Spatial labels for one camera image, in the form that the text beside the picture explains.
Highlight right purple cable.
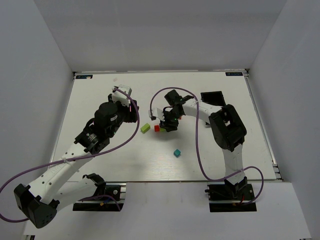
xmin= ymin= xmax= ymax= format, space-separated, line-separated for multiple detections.
xmin=149 ymin=86 xmax=265 ymax=206

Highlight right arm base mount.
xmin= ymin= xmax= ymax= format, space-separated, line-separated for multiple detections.
xmin=204 ymin=184 xmax=257 ymax=213

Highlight blue corner label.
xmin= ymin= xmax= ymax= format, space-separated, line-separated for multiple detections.
xmin=75 ymin=75 xmax=93 ymax=79
xmin=225 ymin=72 xmax=243 ymax=77

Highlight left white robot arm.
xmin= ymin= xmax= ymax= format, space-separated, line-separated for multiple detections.
xmin=13 ymin=88 xmax=140 ymax=229

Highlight teal cube block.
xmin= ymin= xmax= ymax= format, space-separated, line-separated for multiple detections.
xmin=173 ymin=149 xmax=181 ymax=158

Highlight left blue corner label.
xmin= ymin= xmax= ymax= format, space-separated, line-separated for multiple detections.
xmin=75 ymin=75 xmax=93 ymax=79

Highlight purple cable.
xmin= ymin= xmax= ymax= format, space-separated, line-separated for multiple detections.
xmin=0 ymin=86 xmax=141 ymax=222
xmin=149 ymin=86 xmax=265 ymax=206

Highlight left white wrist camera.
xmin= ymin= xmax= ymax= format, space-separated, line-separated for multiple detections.
xmin=111 ymin=84 xmax=132 ymax=107

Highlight right blue corner label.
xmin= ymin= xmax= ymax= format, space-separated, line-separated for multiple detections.
xmin=225 ymin=72 xmax=243 ymax=77

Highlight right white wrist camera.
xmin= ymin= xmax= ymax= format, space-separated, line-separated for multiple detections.
xmin=148 ymin=107 xmax=165 ymax=122

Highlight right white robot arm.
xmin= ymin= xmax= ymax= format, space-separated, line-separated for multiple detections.
xmin=159 ymin=89 xmax=248 ymax=198

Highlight black plastic bin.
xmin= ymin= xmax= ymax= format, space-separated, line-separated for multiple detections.
xmin=200 ymin=91 xmax=226 ymax=107

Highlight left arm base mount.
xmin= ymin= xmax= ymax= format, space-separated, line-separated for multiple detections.
xmin=72 ymin=183 xmax=126 ymax=212

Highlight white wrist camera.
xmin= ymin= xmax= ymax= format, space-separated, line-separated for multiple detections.
xmin=148 ymin=107 xmax=165 ymax=122
xmin=111 ymin=84 xmax=132 ymax=107

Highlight flat green block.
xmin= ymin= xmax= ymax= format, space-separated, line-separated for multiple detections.
xmin=140 ymin=123 xmax=151 ymax=134

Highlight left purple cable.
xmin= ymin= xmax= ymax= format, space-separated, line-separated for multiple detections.
xmin=0 ymin=86 xmax=141 ymax=222

